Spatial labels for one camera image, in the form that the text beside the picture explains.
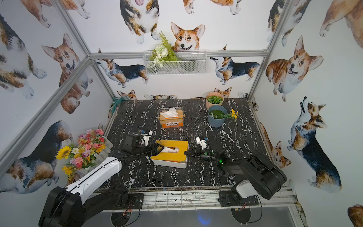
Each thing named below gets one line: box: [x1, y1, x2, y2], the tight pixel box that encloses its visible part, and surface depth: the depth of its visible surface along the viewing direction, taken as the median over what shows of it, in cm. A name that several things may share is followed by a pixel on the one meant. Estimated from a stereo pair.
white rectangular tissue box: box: [149, 156, 188, 169], surface depth 82 cm
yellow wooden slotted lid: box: [150, 139, 189, 163], surface depth 81 cm
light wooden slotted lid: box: [159, 109, 184, 121], surface depth 103 cm
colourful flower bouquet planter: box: [55, 129, 114, 184], surface depth 76 cm
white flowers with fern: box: [149, 30, 180, 68], surface depth 82 cm
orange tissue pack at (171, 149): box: [161, 146, 180, 153], surface depth 84 cm
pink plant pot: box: [205, 91, 224, 111], surface depth 106 cm
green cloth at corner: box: [111, 96, 126, 114], surface depth 123 cm
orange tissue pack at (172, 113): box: [160, 107, 179, 119], surface depth 101 cm
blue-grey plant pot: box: [207, 104, 228, 128], surface depth 105 cm
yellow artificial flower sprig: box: [225, 108, 239, 120], surface depth 94 cm
